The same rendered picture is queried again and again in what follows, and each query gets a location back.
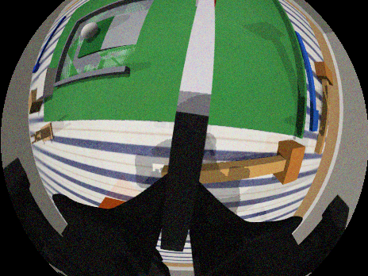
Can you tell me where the red putter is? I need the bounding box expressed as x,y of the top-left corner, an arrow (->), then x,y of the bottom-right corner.
159,0 -> 217,252

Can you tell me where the white golf ball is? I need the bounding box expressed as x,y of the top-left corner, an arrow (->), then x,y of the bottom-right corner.
80,23 -> 98,39

